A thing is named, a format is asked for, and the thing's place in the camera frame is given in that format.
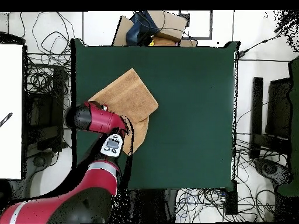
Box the orange terry towel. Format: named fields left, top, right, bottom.
left=88, top=68, right=159, bottom=156

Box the flat brown cardboard sheet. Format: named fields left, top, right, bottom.
left=112, top=15, right=135, bottom=47

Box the black equipment stand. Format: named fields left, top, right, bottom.
left=23, top=65, right=65, bottom=152

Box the blue garment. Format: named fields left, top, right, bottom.
left=126, top=11, right=162, bottom=46

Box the white panel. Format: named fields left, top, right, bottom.
left=0, top=44, right=23, bottom=180

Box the dark green table cloth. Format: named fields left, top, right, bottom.
left=71, top=38, right=239, bottom=191

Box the striped black rod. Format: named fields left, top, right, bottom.
left=0, top=112, right=13, bottom=128

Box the brown cardboard box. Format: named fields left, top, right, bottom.
left=147, top=10, right=189, bottom=43

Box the black upright bar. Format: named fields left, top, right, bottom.
left=249, top=76, right=264, bottom=159

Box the black box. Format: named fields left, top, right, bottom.
left=224, top=180, right=238, bottom=215

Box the tangle of black cables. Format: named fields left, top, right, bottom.
left=19, top=11, right=73, bottom=106

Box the black pedestal leg with foot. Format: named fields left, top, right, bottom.
left=25, top=151, right=55, bottom=199
left=253, top=157, right=294, bottom=187

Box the black cable with adapter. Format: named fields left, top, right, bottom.
left=238, top=13, right=299, bottom=59

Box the black cable bundle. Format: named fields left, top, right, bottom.
left=235, top=132, right=290, bottom=220

